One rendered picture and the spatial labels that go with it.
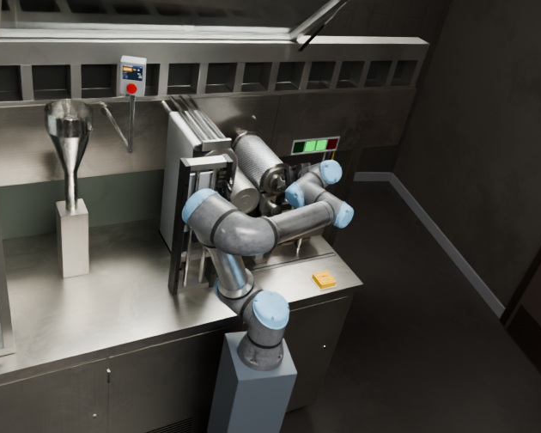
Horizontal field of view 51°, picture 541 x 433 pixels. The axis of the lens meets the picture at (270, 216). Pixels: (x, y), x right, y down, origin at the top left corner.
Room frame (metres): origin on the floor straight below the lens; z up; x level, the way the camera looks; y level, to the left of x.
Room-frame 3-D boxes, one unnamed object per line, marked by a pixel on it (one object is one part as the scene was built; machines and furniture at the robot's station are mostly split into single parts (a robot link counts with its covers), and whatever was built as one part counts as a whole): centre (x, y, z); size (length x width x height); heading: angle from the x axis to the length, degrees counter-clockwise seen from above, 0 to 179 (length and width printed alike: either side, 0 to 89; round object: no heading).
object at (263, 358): (1.29, -0.06, 0.95); 0.15 x 0.15 x 0.10
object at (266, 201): (1.76, 0.01, 1.05); 0.06 x 0.05 x 0.31; 35
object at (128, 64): (1.53, 0.48, 1.66); 0.07 x 0.07 x 0.10; 14
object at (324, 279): (1.72, -0.26, 0.91); 0.07 x 0.07 x 0.02; 35
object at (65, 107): (1.49, 0.66, 1.50); 0.14 x 0.14 x 0.06
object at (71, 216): (1.49, 0.66, 1.19); 0.14 x 0.14 x 0.57
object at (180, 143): (1.76, 0.37, 1.17); 0.34 x 0.05 x 0.54; 35
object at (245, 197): (1.85, 0.17, 1.18); 0.26 x 0.12 x 0.12; 35
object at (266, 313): (1.29, -0.06, 1.07); 0.13 x 0.12 x 0.14; 52
